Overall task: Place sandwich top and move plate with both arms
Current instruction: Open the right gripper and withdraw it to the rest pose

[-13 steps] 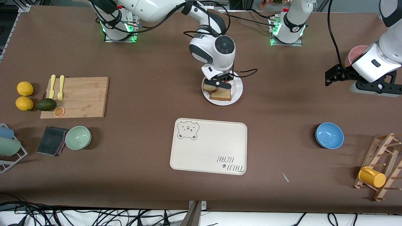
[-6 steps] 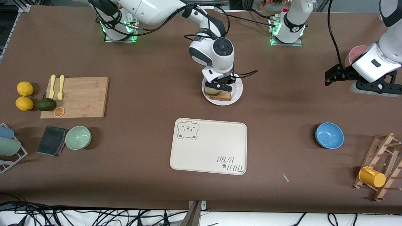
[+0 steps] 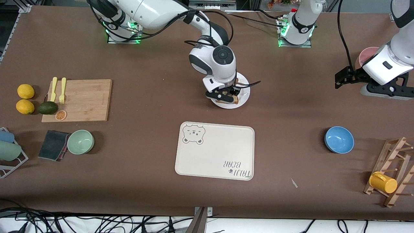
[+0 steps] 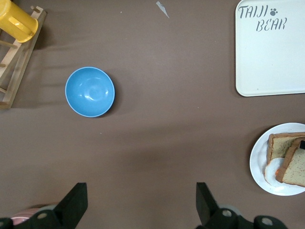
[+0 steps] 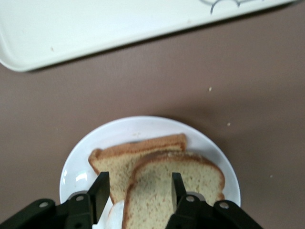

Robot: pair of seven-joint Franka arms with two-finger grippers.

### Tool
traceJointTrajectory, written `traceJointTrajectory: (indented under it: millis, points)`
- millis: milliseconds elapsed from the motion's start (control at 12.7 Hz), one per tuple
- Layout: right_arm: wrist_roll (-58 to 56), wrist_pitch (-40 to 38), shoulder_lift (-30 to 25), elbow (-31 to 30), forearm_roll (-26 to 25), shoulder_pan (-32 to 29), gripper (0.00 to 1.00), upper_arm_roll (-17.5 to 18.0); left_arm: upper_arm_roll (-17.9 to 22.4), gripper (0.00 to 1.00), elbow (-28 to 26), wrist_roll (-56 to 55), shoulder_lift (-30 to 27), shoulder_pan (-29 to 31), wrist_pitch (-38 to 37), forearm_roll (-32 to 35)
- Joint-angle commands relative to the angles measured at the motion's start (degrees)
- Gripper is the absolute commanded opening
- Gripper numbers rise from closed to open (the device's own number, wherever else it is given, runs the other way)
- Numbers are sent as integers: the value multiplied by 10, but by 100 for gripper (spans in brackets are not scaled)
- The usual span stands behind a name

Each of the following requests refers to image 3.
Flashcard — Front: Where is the yellow lemon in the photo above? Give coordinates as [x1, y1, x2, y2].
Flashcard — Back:
[16, 99, 35, 115]
[17, 84, 35, 99]

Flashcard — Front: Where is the blue cup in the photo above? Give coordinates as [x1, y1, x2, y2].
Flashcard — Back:
[0, 130, 15, 143]

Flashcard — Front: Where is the pale yellow plastic knife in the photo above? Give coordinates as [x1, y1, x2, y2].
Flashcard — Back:
[50, 77, 58, 103]

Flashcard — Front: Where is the blue bowl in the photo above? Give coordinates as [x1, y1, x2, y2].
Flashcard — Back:
[324, 126, 354, 154]

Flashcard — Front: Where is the sage green cup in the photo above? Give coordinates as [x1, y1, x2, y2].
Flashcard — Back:
[0, 141, 22, 161]

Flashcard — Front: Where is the black floor cable tangle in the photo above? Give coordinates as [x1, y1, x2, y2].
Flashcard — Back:
[0, 199, 194, 233]

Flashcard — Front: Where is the yellow mug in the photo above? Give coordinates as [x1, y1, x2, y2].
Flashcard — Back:
[369, 172, 398, 194]

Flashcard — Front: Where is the brown bread slice under egg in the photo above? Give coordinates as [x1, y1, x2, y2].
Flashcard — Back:
[216, 96, 239, 105]

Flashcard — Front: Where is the pink bowl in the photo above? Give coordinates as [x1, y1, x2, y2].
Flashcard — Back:
[359, 47, 379, 67]

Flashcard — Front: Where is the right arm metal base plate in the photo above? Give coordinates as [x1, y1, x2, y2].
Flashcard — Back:
[107, 13, 143, 44]

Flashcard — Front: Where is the black table cable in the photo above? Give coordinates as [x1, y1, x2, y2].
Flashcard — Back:
[226, 10, 287, 29]

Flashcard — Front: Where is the wooden mug rack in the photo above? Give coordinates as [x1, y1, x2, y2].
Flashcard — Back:
[364, 137, 414, 208]

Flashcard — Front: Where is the pink cloth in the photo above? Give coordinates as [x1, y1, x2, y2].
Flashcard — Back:
[58, 142, 70, 161]

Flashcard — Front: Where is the pale yellow plastic fork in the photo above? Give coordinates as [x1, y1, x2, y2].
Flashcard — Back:
[59, 77, 67, 105]

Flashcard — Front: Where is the white wire dish rack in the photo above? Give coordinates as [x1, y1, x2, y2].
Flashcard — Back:
[0, 127, 29, 179]

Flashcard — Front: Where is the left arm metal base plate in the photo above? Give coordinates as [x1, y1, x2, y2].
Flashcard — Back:
[278, 16, 312, 48]

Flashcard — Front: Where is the dark grey cloth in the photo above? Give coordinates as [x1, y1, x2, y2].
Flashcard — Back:
[38, 130, 71, 161]

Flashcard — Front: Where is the white round plate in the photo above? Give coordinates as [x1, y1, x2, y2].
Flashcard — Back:
[210, 72, 250, 109]

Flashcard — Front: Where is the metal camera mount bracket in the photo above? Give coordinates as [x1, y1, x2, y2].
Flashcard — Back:
[193, 206, 213, 233]

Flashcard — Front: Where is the dark green avocado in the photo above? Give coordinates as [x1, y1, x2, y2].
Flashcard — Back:
[37, 101, 59, 115]

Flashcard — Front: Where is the mint green bowl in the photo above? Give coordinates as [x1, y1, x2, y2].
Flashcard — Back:
[67, 130, 95, 155]

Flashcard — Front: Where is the orange red decoration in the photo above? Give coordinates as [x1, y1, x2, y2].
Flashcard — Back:
[268, 0, 293, 8]

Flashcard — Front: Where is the aluminium frame rail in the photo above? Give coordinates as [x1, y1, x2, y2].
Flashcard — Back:
[0, 4, 32, 63]

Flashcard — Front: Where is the grey metal box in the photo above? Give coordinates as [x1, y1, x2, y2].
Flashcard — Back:
[189, 0, 236, 10]

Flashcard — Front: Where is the bamboo cutting board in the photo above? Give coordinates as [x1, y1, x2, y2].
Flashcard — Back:
[41, 79, 113, 123]

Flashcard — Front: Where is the cream bear print tray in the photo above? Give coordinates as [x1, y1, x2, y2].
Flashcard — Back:
[175, 121, 255, 181]

